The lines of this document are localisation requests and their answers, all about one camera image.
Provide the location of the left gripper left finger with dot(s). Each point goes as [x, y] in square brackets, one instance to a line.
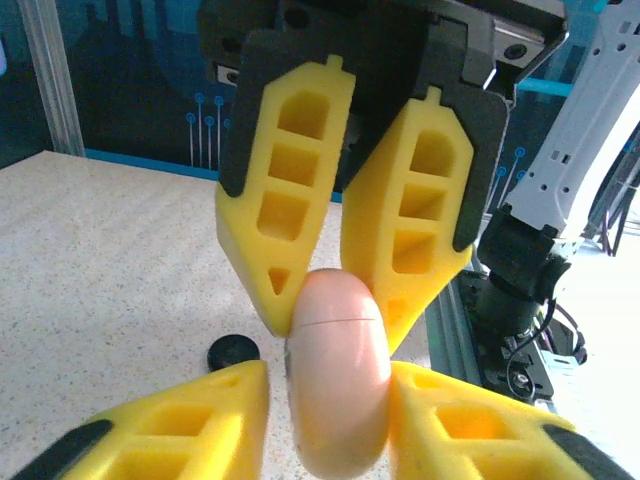
[125, 450]

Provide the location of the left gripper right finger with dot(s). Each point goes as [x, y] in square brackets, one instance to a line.
[425, 430]

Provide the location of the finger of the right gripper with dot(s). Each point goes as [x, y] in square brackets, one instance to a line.
[365, 240]
[260, 280]

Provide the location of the black earbud charging case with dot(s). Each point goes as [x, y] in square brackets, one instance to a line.
[232, 350]

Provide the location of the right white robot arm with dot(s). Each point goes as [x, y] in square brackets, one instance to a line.
[565, 150]

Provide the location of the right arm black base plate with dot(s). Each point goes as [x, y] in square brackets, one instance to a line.
[530, 380]

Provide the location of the aluminium frame post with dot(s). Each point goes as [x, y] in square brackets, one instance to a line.
[50, 75]

